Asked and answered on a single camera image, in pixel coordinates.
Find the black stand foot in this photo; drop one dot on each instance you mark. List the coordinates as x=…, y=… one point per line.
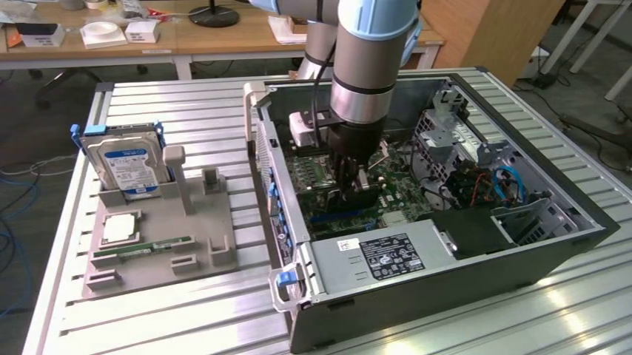
x=598, y=129

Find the black power adapter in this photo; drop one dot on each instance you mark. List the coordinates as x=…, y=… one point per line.
x=546, y=81

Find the white floor device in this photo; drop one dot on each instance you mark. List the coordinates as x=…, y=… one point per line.
x=536, y=66

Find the metal socket cover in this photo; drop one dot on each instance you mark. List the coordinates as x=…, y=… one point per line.
x=385, y=151

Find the white table frame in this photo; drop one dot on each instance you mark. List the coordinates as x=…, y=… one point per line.
x=564, y=37

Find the blue expansion slot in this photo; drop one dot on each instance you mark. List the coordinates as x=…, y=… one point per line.
x=319, y=219

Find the grey metal disk bay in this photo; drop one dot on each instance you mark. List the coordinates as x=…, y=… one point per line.
x=534, y=222

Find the white box black lid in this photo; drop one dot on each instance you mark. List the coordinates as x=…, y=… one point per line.
x=42, y=38

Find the wooden cabinet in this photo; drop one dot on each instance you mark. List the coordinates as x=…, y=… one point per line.
x=494, y=37

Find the black lamp base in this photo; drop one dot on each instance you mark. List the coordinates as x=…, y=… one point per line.
x=214, y=18

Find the white labelled box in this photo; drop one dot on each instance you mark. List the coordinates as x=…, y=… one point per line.
x=143, y=32

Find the orange card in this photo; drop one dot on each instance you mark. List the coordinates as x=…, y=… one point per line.
x=15, y=40

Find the grey power supply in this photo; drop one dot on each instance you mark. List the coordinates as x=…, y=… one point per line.
x=336, y=266

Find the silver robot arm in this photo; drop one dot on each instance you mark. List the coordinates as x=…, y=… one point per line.
x=371, y=55

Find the green motherboard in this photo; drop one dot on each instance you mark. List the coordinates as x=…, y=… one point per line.
x=400, y=177

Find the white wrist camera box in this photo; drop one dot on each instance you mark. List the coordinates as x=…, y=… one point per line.
x=304, y=129

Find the silver CPU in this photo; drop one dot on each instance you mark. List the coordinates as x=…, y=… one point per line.
x=118, y=227

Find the short black expansion slot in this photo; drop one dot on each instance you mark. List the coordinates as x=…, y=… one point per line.
x=324, y=231

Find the grey parts rack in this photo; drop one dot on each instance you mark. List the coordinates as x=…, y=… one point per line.
x=164, y=222

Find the black open PC case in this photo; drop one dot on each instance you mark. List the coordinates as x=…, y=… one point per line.
x=444, y=296

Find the silver chipset heatsink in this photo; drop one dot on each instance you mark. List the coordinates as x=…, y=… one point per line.
x=397, y=219

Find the black chair base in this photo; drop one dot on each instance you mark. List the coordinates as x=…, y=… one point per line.
x=54, y=83

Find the silver hard disk blue label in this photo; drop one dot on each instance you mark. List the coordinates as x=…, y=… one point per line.
x=123, y=162

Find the green graphics card black shroud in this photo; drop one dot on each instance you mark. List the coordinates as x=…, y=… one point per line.
x=356, y=211

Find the green RAM stick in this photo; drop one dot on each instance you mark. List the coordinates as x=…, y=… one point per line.
x=164, y=246

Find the blue case latch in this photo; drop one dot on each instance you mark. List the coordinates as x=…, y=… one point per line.
x=284, y=279

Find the white foam piece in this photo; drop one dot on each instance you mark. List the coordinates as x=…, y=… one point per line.
x=284, y=33

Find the wooden desk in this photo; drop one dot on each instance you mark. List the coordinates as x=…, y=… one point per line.
x=222, y=40

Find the grey cup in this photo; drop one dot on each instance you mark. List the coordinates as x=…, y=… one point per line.
x=71, y=4

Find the metal disk bay cage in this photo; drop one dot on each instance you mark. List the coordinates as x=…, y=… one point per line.
x=440, y=144

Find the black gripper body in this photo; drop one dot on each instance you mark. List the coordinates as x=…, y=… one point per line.
x=356, y=142

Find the white square dish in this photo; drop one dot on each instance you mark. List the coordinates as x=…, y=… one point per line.
x=101, y=35

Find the blue disk caddy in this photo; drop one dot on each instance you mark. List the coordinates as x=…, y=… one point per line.
x=95, y=130

